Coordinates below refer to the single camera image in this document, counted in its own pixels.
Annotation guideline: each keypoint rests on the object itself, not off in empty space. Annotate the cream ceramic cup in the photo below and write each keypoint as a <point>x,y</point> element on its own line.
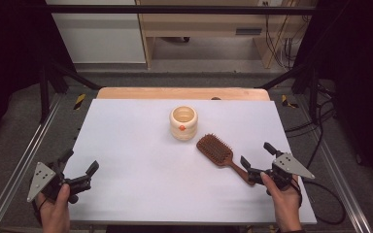
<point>183,127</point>

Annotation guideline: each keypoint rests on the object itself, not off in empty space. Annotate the person's right hand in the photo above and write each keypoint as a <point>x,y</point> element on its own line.
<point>286,205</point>

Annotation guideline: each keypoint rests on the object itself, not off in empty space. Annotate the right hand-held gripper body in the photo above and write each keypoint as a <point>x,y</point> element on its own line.
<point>288,165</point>

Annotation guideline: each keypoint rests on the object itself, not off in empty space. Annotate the black horizontal frame bar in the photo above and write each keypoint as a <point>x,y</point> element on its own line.
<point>175,9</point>

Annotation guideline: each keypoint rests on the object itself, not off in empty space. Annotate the black stand strut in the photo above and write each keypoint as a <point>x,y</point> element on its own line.
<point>306,79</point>
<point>56,79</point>

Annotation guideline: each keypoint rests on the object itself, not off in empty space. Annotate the yellow black tape marker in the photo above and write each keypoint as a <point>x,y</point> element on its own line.
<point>79,101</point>
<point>286,102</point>

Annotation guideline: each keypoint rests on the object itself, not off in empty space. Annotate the aluminium rail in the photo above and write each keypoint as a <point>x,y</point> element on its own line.
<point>343,181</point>
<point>16,174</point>

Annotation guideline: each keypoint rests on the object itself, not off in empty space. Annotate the person's left hand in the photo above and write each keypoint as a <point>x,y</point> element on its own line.
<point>55,215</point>

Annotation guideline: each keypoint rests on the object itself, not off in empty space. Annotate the dark curtain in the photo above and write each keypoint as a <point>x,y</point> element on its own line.
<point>359,64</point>
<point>9,48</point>

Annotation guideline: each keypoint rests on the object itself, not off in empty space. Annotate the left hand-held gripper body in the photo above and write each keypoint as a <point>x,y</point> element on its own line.
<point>50,184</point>

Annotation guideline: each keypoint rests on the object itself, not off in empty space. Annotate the white cabinet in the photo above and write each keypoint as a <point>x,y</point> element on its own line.
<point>100,35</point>

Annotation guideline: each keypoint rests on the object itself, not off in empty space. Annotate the brown wooden hairbrush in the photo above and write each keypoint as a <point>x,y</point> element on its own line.
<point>214,149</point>

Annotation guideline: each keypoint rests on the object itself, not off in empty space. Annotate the light wooden desk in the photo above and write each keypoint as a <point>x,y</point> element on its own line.
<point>200,24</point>

